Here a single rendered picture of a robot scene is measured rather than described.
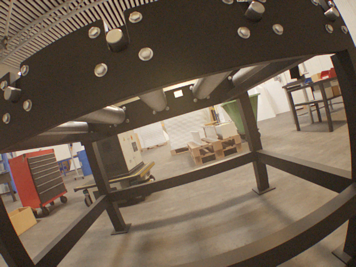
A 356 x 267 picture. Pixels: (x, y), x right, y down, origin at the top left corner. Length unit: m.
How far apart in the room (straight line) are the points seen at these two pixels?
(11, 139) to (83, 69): 0.27
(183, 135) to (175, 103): 3.39
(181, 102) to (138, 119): 0.33
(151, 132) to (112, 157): 7.41
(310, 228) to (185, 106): 1.06
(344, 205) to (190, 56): 0.55
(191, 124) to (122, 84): 4.21
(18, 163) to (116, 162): 1.59
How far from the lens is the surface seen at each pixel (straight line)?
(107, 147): 2.02
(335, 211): 0.57
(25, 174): 2.86
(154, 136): 9.34
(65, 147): 5.96
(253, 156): 1.39
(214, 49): 0.36
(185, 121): 4.54
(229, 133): 2.98
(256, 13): 0.41
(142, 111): 1.28
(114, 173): 2.05
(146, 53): 0.34
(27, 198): 3.00
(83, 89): 0.37
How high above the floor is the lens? 0.66
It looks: 2 degrees down
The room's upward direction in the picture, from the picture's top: 17 degrees counter-clockwise
